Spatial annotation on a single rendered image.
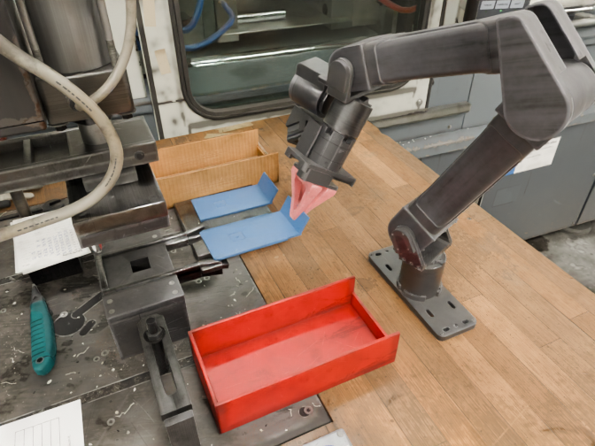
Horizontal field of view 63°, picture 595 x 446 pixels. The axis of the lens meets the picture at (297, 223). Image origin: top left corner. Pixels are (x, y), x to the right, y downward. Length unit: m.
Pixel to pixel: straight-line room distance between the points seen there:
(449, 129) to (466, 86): 0.15
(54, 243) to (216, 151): 0.39
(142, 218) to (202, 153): 0.51
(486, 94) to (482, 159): 1.14
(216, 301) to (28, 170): 0.33
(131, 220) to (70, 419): 0.27
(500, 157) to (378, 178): 0.49
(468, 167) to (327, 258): 0.32
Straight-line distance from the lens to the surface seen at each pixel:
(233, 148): 1.09
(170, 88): 1.24
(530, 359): 0.76
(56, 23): 0.55
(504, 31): 0.54
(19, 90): 0.55
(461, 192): 0.64
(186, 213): 0.93
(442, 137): 1.69
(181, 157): 1.06
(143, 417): 0.67
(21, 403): 0.74
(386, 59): 0.64
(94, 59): 0.57
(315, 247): 0.86
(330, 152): 0.71
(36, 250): 0.88
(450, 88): 1.63
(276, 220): 0.77
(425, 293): 0.77
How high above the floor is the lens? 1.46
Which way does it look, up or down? 38 degrees down
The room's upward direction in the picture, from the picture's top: straight up
